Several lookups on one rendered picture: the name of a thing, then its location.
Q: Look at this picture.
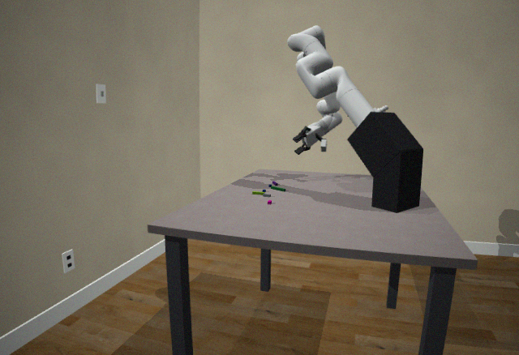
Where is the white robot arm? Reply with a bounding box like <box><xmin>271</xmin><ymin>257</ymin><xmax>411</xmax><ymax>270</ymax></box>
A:
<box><xmin>288</xmin><ymin>26</ymin><xmax>388</xmax><ymax>135</ymax></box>

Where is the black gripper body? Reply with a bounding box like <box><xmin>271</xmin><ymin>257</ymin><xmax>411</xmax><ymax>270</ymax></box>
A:
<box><xmin>302</xmin><ymin>122</ymin><xmax>325</xmax><ymax>148</ymax></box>

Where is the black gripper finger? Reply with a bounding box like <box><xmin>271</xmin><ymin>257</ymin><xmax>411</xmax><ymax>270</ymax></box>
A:
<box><xmin>295</xmin><ymin>142</ymin><xmax>311</xmax><ymax>155</ymax></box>
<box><xmin>293</xmin><ymin>126</ymin><xmax>311</xmax><ymax>143</ymax></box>

